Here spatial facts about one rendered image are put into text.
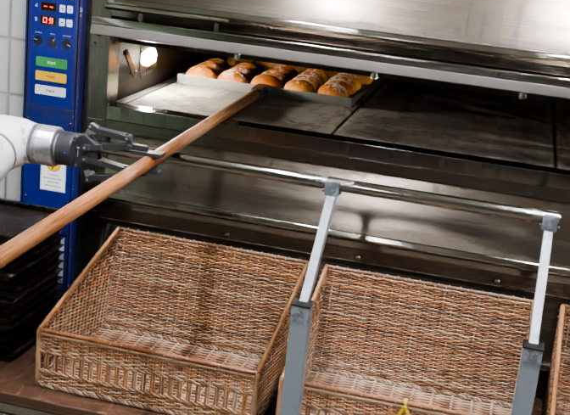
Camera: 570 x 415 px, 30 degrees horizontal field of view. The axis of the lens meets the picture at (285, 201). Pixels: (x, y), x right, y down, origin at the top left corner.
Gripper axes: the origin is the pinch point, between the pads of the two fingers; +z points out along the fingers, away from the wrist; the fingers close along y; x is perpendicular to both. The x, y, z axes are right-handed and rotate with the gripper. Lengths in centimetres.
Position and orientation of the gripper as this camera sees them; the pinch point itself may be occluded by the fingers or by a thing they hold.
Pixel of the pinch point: (148, 161)
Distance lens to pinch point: 231.7
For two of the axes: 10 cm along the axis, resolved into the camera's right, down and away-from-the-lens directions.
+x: -2.2, 2.5, -9.4
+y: -1.0, 9.6, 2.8
